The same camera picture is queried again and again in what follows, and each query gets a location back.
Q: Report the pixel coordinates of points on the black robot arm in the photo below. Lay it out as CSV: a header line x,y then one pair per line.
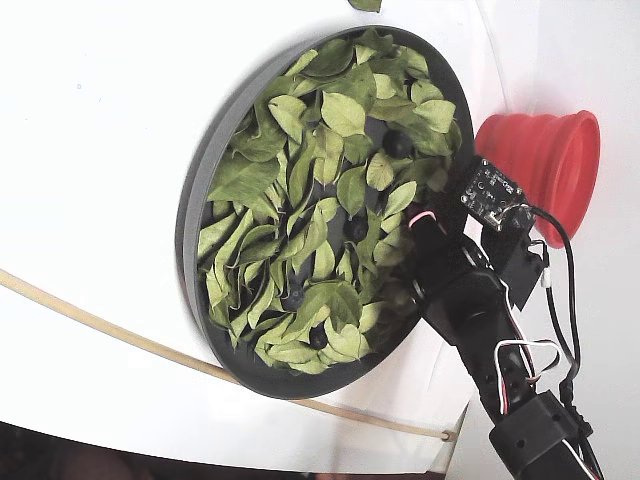
x,y
520,420

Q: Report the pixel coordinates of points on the green leaf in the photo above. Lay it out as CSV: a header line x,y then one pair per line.
x,y
351,190
327,57
287,115
215,232
367,4
342,115
245,180
345,342
425,91
380,171
332,300
324,260
400,199
437,115

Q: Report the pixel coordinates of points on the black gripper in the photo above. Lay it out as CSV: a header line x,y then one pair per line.
x,y
434,250

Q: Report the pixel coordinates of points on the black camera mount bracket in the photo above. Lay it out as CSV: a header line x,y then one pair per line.
x,y
520,270

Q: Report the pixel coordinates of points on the black camera module with board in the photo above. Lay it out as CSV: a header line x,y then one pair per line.
x,y
492,192

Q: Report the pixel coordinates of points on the red collapsible silicone cup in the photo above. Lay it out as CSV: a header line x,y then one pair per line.
x,y
540,165

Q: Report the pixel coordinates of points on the round black bowl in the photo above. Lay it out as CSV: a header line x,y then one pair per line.
x,y
200,215

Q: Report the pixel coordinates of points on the dark blueberry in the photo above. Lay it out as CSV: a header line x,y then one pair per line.
x,y
318,336
397,143

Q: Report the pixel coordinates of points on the thin wooden strip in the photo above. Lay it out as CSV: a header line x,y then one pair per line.
x,y
150,345

